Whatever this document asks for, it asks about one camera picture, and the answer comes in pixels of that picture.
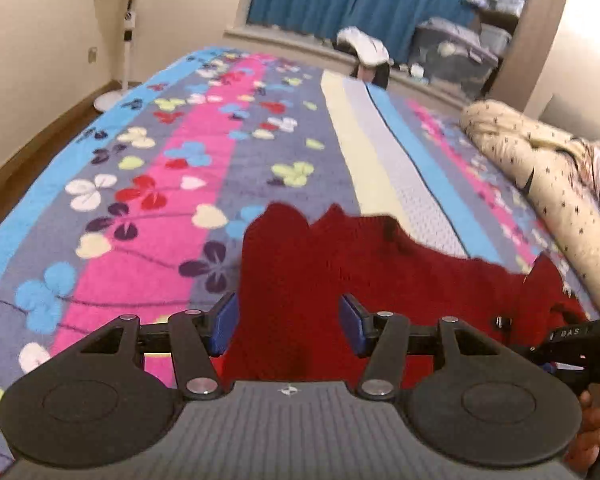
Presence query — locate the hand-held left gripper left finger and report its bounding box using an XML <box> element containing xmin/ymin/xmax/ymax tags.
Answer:
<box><xmin>75</xmin><ymin>291</ymin><xmax>241</xmax><ymax>402</ymax></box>

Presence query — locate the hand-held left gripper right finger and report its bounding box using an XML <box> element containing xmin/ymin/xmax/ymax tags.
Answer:
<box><xmin>339</xmin><ymin>293</ymin><xmax>512</xmax><ymax>402</ymax></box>

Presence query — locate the red knitted sweater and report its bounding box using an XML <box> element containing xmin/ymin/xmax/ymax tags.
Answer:
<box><xmin>220</xmin><ymin>202</ymin><xmax>593</xmax><ymax>391</ymax></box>

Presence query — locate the white clothes pile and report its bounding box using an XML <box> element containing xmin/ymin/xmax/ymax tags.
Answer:
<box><xmin>336</xmin><ymin>26</ymin><xmax>395</xmax><ymax>67</ymax></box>

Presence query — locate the person's right hand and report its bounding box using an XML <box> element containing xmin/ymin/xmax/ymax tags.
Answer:
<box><xmin>562</xmin><ymin>380</ymin><xmax>600</xmax><ymax>480</ymax></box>

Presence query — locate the floral striped blanket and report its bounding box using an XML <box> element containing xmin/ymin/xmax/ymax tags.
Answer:
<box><xmin>0</xmin><ymin>47</ymin><xmax>588</xmax><ymax>480</ymax></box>

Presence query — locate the cream star-print quilt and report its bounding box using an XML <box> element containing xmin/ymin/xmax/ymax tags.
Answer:
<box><xmin>459</xmin><ymin>100</ymin><xmax>600</xmax><ymax>322</ymax></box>

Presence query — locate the dark chair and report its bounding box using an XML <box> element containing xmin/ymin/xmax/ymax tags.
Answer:
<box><xmin>350</xmin><ymin>60</ymin><xmax>392</xmax><ymax>91</ymax></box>

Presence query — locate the large clear storage box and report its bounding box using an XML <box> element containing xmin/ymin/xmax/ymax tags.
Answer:
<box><xmin>410</xmin><ymin>16</ymin><xmax>501</xmax><ymax>101</ymax></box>

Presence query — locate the white standing fan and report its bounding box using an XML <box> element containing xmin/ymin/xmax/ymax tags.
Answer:
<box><xmin>91</xmin><ymin>0</ymin><xmax>174</xmax><ymax>113</ymax></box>

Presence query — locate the small clear storage box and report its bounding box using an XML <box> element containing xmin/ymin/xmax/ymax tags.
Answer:
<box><xmin>480</xmin><ymin>22</ymin><xmax>514</xmax><ymax>57</ymax></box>

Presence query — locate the wooden bookshelf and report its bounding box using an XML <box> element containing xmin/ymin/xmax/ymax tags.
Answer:
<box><xmin>462</xmin><ymin>0</ymin><xmax>573</xmax><ymax>113</ymax></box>

